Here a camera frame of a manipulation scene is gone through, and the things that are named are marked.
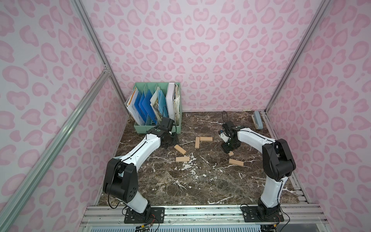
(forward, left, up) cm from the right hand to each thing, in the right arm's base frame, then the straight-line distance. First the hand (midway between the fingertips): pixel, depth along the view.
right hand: (228, 148), depth 96 cm
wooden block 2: (-9, -4, -2) cm, 10 cm away
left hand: (0, +34, +11) cm, 36 cm away
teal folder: (+21, +44, +20) cm, 53 cm away
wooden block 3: (-3, -1, -1) cm, 4 cm away
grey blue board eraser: (+24, -25, +1) cm, 34 cm away
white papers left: (+17, +63, +24) cm, 69 cm away
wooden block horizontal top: (+9, +14, -2) cm, 17 cm away
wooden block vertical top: (+5, +21, -1) cm, 21 cm away
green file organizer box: (+32, +50, +26) cm, 65 cm away
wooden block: (-7, +30, -1) cm, 31 cm away
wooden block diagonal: (0, +32, -1) cm, 32 cm away
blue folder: (+22, +57, +18) cm, 63 cm away
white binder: (+22, +38, +24) cm, 50 cm away
